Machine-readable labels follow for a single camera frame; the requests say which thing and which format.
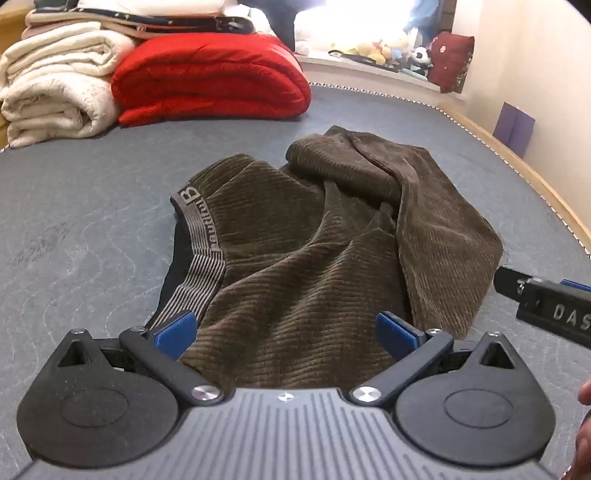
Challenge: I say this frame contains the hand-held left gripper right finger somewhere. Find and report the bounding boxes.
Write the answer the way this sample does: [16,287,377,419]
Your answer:
[348,311,518,409]

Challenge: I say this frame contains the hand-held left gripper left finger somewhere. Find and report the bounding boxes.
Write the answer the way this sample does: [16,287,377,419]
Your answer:
[55,310,225,407]

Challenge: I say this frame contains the brown corduroy pants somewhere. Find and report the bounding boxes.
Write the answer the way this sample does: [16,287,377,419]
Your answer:
[147,124,504,391]

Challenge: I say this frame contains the person's right hand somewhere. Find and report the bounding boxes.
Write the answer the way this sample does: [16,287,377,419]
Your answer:
[566,376,591,480]

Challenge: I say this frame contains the grey quilted mattress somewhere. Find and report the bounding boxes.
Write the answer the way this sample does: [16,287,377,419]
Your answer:
[0,83,591,480]

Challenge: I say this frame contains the purple paper sheet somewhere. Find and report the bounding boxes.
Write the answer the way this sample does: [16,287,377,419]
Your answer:
[493,102,536,158]

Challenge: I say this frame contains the dark red cushion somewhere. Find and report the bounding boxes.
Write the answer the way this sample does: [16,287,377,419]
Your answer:
[427,31,476,94]

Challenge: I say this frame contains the white window sill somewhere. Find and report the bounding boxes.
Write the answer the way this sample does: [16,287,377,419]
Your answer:
[300,53,468,100]

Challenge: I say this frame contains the red folded quilt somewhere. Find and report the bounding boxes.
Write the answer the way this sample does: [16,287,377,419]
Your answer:
[111,34,312,127]

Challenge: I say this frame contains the yellow plush toy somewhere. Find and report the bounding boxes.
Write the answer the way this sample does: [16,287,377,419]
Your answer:
[353,38,411,65]

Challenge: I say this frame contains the cream folded blanket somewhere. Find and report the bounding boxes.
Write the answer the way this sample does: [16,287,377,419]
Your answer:
[0,21,137,148]

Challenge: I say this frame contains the dark patterned folded blanket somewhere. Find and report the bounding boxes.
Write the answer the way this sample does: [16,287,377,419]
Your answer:
[25,4,256,41]

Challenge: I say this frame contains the white pillow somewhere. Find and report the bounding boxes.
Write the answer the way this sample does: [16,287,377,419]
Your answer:
[76,0,237,20]

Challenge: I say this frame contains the dark cloth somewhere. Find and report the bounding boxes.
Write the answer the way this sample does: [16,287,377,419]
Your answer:
[245,0,315,54]

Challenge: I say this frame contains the wooden bed frame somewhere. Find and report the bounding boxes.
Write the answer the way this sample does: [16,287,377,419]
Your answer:
[434,99,591,259]

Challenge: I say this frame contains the black strap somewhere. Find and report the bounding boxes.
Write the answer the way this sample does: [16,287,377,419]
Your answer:
[329,49,399,71]

